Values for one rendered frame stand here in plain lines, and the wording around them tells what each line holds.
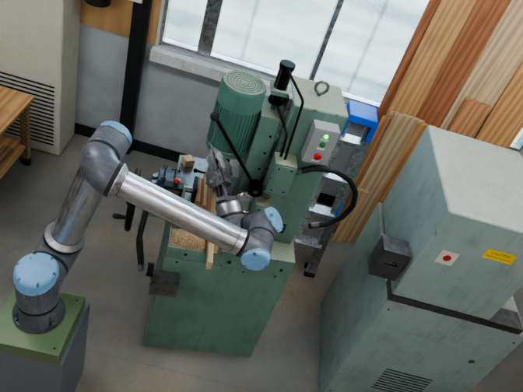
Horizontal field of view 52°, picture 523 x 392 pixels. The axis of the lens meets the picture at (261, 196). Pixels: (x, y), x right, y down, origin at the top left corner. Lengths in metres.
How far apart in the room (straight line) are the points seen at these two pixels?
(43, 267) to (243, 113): 0.91
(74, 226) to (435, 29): 2.21
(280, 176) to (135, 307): 1.33
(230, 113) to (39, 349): 1.12
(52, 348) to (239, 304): 0.89
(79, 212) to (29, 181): 1.76
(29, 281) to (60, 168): 1.85
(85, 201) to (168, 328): 1.08
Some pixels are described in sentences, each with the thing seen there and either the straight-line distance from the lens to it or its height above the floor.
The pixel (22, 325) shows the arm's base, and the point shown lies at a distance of 2.21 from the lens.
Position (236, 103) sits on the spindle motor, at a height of 1.46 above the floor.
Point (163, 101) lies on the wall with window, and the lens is 3.72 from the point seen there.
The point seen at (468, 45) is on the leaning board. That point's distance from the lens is 3.36.
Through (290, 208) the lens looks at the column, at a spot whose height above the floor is 1.02.
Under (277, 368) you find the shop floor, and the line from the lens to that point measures 3.02.
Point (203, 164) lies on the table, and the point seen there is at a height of 0.90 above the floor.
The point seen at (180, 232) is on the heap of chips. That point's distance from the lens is 2.16.
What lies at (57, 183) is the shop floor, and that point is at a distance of 3.68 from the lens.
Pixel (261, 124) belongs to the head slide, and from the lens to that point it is 2.06.
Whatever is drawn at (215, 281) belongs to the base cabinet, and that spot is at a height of 0.59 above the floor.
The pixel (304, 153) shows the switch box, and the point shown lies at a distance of 2.03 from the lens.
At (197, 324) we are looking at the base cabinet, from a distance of 2.75.
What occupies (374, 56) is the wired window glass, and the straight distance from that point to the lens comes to 3.50.
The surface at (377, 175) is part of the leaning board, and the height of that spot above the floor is 0.60.
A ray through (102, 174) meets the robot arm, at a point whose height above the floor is 1.42.
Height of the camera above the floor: 2.49
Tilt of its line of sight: 40 degrees down
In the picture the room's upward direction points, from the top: 20 degrees clockwise
